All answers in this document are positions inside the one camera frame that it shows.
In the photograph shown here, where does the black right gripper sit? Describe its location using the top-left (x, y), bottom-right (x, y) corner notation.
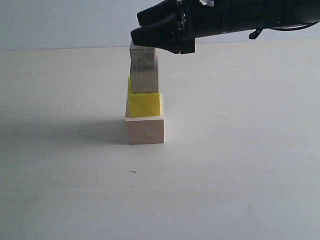
top-left (130, 0), bottom-right (225, 54)

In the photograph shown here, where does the small wooden cube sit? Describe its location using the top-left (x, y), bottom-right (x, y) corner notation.
top-left (129, 41), bottom-right (157, 69)

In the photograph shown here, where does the medium wooden cube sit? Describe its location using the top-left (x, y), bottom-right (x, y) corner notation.
top-left (130, 67), bottom-right (159, 94)

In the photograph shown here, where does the yellow cube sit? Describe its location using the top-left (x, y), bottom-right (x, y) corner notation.
top-left (127, 76), bottom-right (161, 118)

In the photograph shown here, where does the large pale wooden cube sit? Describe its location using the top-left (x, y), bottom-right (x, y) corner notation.
top-left (124, 93), bottom-right (165, 145)

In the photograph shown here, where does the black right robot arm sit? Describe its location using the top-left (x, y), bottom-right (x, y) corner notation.
top-left (130, 0), bottom-right (320, 54)

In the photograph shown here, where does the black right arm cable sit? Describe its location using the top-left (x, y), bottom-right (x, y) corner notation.
top-left (248, 21), bottom-right (320, 40)

